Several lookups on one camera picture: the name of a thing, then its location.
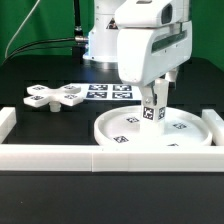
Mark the black cable bundle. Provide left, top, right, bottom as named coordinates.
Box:
left=1, top=37, right=90, bottom=66

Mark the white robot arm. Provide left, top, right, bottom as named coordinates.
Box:
left=84, top=0, right=192, bottom=107

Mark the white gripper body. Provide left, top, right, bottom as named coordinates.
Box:
left=115, top=0, right=192, bottom=86

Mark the black vertical cable connector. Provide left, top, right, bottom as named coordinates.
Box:
left=73, top=0, right=83, bottom=37

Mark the white U-shaped boundary frame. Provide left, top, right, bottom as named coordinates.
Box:
left=0, top=107, right=224, bottom=172

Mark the white cable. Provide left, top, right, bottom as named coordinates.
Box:
left=4, top=0, right=42, bottom=60

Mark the white round table top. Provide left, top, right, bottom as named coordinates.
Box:
left=94, top=106, right=212, bottom=148

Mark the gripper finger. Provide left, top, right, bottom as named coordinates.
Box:
left=165, top=67, right=179, bottom=88
left=142, top=82, right=157, bottom=106

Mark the white sheet with markers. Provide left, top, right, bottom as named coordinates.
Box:
left=77, top=83, right=141, bottom=101

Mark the white cross-shaped table base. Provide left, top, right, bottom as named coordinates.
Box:
left=23, top=83, right=84, bottom=112

